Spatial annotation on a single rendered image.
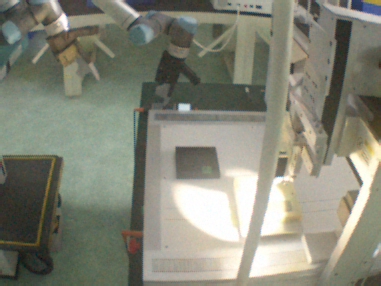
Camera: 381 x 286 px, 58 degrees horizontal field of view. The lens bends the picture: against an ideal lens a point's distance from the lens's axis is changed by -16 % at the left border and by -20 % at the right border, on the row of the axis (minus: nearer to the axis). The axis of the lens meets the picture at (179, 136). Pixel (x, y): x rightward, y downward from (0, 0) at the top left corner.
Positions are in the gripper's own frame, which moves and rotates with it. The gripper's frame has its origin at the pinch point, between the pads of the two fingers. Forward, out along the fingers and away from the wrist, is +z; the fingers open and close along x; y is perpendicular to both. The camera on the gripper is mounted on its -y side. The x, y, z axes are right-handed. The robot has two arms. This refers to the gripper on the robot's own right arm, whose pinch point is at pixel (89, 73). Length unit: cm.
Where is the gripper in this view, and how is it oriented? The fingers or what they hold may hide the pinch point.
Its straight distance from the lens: 129.4
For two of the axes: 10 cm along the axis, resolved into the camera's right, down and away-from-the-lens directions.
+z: 3.3, 6.6, 6.8
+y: -7.3, 6.3, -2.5
